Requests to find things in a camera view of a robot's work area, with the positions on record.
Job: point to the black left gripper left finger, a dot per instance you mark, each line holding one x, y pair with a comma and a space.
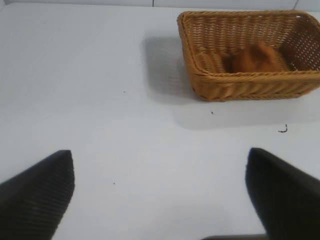
32, 200

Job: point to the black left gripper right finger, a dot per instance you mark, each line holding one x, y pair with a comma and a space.
285, 197

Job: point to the orange fruit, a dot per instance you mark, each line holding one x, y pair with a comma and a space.
250, 61

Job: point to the tan woven wicker basket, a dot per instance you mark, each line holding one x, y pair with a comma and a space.
250, 86

